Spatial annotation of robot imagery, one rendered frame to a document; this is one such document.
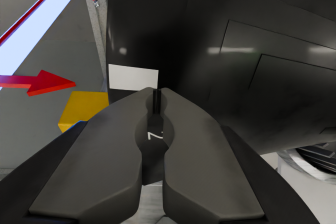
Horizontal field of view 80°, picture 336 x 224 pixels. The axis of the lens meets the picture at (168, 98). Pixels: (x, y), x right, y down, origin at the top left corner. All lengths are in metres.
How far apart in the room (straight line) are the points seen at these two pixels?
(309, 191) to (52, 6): 0.49
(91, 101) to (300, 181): 0.43
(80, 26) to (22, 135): 0.81
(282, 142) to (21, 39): 0.24
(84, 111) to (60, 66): 0.98
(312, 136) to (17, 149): 1.03
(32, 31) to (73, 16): 1.33
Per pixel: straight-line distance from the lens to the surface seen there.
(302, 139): 0.22
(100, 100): 0.44
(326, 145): 0.35
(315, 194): 0.49
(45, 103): 1.19
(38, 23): 0.24
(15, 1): 1.68
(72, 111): 0.44
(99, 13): 0.50
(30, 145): 1.06
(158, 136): 0.16
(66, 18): 1.58
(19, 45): 0.22
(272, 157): 0.81
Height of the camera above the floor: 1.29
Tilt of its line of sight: 42 degrees down
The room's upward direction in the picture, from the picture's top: 180 degrees clockwise
